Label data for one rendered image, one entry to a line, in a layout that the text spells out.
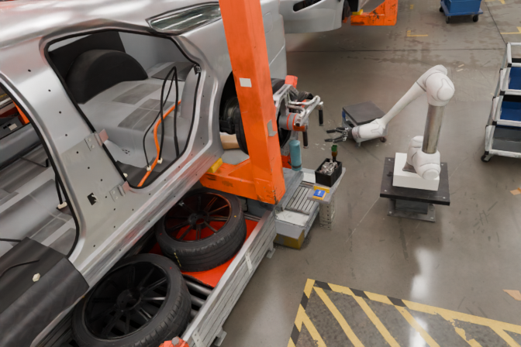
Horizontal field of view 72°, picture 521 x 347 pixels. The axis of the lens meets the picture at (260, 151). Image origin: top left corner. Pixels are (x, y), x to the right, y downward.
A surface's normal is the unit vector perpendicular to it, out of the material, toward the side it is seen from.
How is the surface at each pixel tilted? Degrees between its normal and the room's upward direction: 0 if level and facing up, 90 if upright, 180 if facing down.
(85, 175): 88
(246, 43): 90
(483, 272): 0
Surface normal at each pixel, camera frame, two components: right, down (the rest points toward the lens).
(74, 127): 0.83, 0.03
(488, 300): -0.14, -0.82
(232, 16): -0.46, 0.55
